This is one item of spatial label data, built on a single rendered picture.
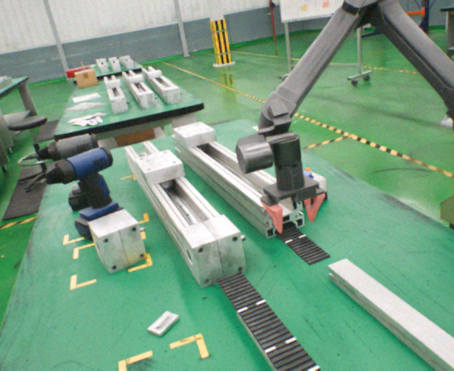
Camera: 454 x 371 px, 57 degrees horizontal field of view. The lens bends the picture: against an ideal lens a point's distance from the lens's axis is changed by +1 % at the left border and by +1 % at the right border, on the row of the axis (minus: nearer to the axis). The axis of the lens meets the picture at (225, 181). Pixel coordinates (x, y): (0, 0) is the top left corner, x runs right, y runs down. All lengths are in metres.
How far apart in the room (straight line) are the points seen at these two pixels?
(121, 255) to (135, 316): 0.18
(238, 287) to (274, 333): 0.13
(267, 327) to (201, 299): 0.18
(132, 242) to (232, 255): 0.25
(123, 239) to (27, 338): 0.26
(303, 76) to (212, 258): 0.43
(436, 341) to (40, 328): 0.68
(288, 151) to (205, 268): 0.28
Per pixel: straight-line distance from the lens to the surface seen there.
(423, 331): 0.69
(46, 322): 0.91
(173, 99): 2.76
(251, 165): 0.80
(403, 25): 1.12
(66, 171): 1.08
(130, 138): 4.30
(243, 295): 0.75
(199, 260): 0.81
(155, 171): 1.16
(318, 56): 0.98
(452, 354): 0.66
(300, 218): 1.00
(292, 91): 0.89
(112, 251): 0.95
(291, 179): 0.84
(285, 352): 0.65
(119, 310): 0.86
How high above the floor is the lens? 1.27
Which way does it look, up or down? 22 degrees down
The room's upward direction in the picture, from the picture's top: 10 degrees counter-clockwise
